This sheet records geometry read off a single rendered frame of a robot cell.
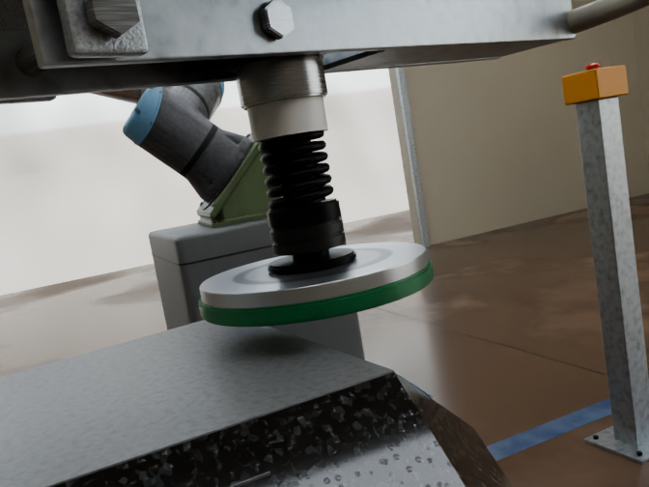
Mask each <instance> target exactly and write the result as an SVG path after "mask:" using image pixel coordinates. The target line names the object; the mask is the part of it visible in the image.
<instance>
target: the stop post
mask: <svg viewBox="0 0 649 487"><path fill-rule="evenodd" d="M562 86H563V95H564V102H565V104H566V105H569V104H576V112H577V119H578V135H579V144H580V151H581V160H582V168H583V177H584V184H585V193H586V202H587V210H588V218H589V226H590V235H591V243H592V251H593V259H594V268H595V275H596V284H597V292H598V301H599V309H600V317H601V326H602V334H603V342H604V350H605V359H606V367H607V382H608V391H609V399H610V407H611V416H612V424H613V425H612V426H610V427H608V428H607V429H605V430H602V431H600V432H598V433H596V434H594V435H592V436H589V437H587V438H585V439H584V441H585V442H586V443H588V444H593V445H595V446H597V447H599V448H602V449H604V450H607V451H610V452H612V453H615V454H617V455H620V456H623V457H625V458H628V459H630V460H633V461H635V462H638V463H640V464H643V463H645V462H647V461H649V377H648V368H647V358H646V350H645V341H644V332H643V324H642V315H641V305H640V296H639V288H638V279H637V270H636V261H635V244H634V235H633V226H632V218H631V209H630V199H629V191H628V182H627V173H626V164H625V156H624V146H623V137H622V129H621V120H620V111H619V102H618V97H619V96H624V95H627V94H629V88H628V79H627V70H626V66H625V65H621V66H613V67H605V68H593V69H588V70H587V71H584V72H577V73H573V74H569V75H565V76H563V77H562Z"/></svg>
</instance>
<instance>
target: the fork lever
mask: <svg viewBox="0 0 649 487"><path fill-rule="evenodd" d="M22 3H23V7H24V11H25V14H26V18H27V22H28V26H29V29H0V100H18V99H31V98H42V97H54V96H65V95H77V94H89V93H100V92H112V91H124V90H135V89H147V88H158V87H170V86H182V85H194V84H206V83H217V82H229V81H236V75H235V73H234V72H208V73H186V72H185V70H184V65H183V61H199V60H216V59H234V58H252V57H269V56H287V55H305V54H323V53H326V54H325V55H324V58H323V63H324V73H334V72H357V71H368V70H380V69H392V68H403V67H415V66H427V65H438V64H450V63H462V62H473V61H485V60H495V59H499V58H501V57H503V56H507V55H510V54H514V53H518V52H522V51H525V50H528V49H532V48H536V47H539V46H543V45H547V44H551V43H557V42H561V41H568V40H572V39H574V38H575V37H576V35H575V34H573V33H572V32H571V30H570V28H569V25H568V13H569V11H570V10H571V9H572V5H571V0H139V3H140V8H141V13H142V17H143V22H144V28H145V33H146V38H147V43H148V52H147V53H146V54H144V55H142V56H140V57H114V58H73V57H70V56H69V54H68V53H67V48H66V43H65V39H64V34H63V29H62V24H61V19H60V16H59V11H58V6H57V1H56V0H22ZM84 5H85V9H86V13H87V17H88V21H89V25H91V26H93V27H95V28H97V29H98V30H100V31H101V32H103V33H105V34H107V35H109V36H111V37H113V38H114V39H117V38H119V37H121V36H122V35H123V34H124V33H125V32H126V31H128V30H129V29H130V28H131V27H133V26H134V25H135V24H137V23H138V22H139V21H140V19H139V14H138V11H137V6H136V1H135V0H84Z"/></svg>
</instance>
